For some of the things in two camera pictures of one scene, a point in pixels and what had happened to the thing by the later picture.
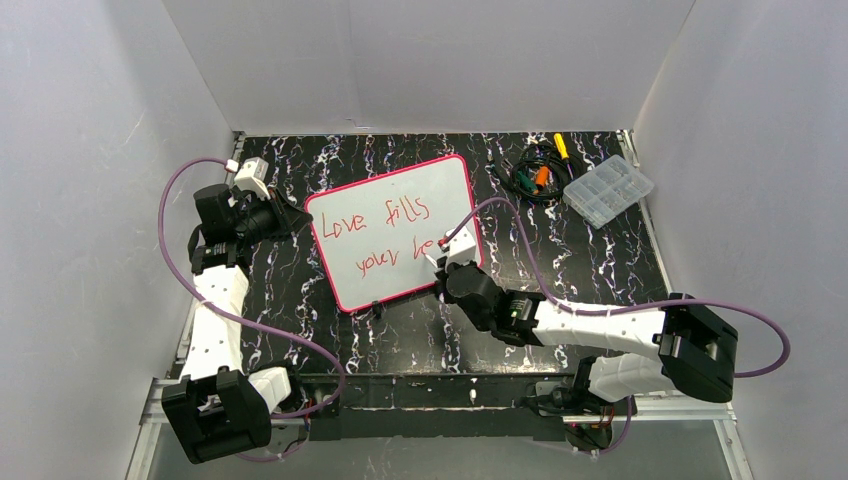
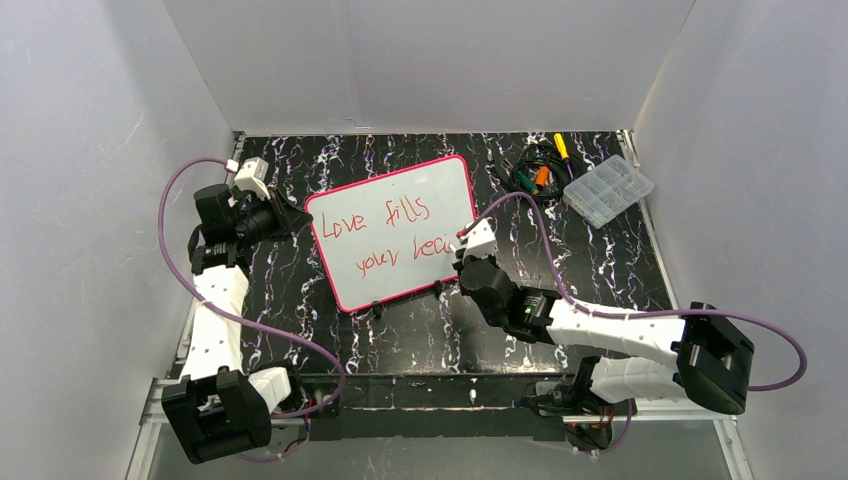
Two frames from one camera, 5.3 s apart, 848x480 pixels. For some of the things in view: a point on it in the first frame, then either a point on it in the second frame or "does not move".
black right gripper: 441,279 → 466,273
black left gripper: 279,212 does not move
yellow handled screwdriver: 561,146 does not move
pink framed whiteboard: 375,238 does not move
